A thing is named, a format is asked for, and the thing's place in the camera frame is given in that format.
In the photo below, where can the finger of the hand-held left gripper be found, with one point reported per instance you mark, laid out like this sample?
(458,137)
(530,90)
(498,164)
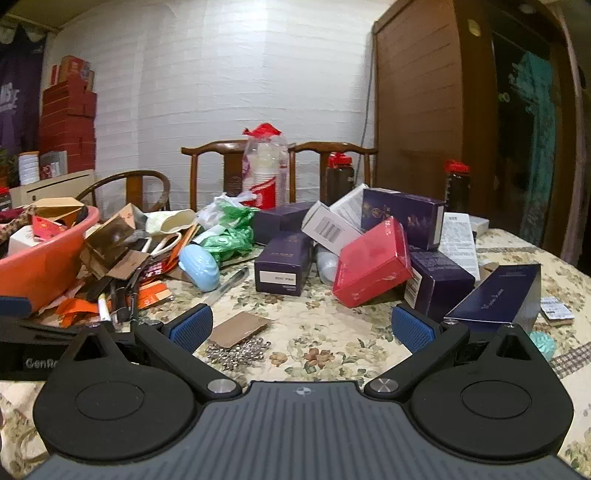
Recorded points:
(13,308)

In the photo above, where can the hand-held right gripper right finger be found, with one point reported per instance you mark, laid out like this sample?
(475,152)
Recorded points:
(413,330)

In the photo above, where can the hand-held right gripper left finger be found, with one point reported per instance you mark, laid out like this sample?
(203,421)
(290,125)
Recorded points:
(191,325)

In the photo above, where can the pink plastic basin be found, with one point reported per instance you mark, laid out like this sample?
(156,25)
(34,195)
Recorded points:
(37,272)

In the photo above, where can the light blue egg-shaped case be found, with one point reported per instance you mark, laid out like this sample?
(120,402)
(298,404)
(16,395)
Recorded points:
(198,267)

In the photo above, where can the tall purple cosmetic box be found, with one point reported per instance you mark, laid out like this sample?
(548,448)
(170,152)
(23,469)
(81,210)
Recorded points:
(281,263)

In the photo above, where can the large purple patterned box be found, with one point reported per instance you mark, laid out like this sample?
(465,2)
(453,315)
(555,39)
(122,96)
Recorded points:
(406,217)

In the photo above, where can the orange packet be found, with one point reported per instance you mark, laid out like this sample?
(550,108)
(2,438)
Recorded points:
(154,295)

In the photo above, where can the brown paper envelope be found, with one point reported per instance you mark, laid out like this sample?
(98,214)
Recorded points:
(240,327)

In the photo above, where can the pile of silver pins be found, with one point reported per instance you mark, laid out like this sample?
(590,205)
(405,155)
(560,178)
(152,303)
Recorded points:
(238,353)

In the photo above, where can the clear plastic syringe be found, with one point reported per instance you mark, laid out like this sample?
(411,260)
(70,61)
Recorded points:
(228,286)

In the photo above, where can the red and white small box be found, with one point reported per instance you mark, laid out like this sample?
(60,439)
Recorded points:
(32,235)

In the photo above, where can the leopard print cloth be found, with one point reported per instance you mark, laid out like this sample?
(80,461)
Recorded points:
(14,226)

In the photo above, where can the long dark blue box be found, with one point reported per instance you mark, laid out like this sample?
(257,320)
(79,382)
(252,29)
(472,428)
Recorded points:
(498,295)

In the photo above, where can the green plastic bag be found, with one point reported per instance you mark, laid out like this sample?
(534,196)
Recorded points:
(228,240)

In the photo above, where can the tall white text box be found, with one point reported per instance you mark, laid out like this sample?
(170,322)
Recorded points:
(457,244)

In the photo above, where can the crumpled cream paper cup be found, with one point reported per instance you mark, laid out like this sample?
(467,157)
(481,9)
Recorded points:
(168,220)

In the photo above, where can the white plastic bottle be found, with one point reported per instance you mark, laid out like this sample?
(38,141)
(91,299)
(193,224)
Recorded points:
(327,265)

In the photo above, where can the dark jar red lid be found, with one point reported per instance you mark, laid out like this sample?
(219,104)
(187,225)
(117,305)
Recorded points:
(4,198)

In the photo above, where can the pile of brown cardboard scraps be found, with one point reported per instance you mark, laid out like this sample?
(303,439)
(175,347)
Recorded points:
(111,244)

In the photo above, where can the white plastic bag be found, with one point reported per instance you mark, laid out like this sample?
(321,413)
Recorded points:
(217,207)

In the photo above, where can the small cream box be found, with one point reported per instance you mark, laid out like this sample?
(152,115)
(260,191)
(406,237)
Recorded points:
(480,226)

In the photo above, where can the white cabinet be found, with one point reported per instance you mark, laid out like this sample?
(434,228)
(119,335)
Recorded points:
(51,184)

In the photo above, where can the small teal object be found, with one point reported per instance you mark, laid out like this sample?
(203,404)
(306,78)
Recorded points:
(542,346)

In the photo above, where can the white barcode box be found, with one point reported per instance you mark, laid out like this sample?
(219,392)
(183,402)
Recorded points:
(328,228)

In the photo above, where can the white tin can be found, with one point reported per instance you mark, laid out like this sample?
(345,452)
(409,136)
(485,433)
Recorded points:
(28,168)

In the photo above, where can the white printed box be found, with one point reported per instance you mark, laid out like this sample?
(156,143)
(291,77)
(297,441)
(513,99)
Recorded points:
(351,203)

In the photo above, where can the small card pack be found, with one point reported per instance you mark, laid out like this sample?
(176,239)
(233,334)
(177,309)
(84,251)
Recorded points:
(556,311)

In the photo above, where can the dark bottle red cap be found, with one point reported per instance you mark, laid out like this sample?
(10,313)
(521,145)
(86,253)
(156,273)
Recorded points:
(457,187)
(339,182)

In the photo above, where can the round-back wooden chair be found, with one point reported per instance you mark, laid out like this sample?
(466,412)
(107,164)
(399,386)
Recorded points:
(138,177)

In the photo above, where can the bag of paper cups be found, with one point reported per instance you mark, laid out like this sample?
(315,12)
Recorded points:
(263,170)

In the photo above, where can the stack of red boxes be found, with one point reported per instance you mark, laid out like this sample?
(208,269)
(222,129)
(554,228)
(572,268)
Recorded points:
(67,124)

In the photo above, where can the dark purple hanging cloth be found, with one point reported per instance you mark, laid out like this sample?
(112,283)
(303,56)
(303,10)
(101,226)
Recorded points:
(18,101)

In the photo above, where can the brown wooden wardrobe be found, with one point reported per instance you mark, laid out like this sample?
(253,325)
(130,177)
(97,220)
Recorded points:
(438,115)

